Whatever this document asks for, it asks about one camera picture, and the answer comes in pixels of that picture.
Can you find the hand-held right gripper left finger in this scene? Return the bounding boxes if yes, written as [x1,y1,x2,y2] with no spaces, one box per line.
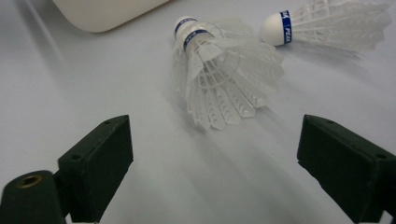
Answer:
[57,114,134,224]

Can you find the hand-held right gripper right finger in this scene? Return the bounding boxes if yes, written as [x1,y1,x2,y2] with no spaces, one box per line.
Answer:
[296,114,396,224]

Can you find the white shuttlecock with blue band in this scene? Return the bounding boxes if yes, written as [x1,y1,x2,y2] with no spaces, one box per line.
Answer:
[181,28,286,132]
[260,0,394,53]
[171,15,256,98]

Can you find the white plastic storage bin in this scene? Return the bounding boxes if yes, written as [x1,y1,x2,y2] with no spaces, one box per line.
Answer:
[50,0,173,34]

